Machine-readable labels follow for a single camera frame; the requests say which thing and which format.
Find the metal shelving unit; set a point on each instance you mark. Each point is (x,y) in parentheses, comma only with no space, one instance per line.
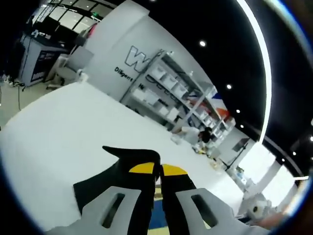
(171,93)

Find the white office chair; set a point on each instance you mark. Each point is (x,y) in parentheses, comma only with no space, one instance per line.
(64,73)

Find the black tripod stand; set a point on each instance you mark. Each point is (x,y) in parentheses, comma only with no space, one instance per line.
(240,145)

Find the blue folded cloth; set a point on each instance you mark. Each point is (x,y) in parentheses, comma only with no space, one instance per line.
(157,215)

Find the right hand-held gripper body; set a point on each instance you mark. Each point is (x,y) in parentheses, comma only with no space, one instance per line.
(255,208)

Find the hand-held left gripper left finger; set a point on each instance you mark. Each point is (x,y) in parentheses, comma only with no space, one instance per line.
(137,195)

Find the curved ceiling light strip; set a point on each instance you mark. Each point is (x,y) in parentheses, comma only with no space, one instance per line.
(265,73)

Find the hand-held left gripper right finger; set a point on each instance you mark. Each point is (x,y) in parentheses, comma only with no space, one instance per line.
(178,191)

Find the group of ceiling spot lights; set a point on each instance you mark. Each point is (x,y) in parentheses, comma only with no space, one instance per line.
(202,43)

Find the row of white storage bins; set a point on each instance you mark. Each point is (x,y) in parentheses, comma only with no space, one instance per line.
(168,80)

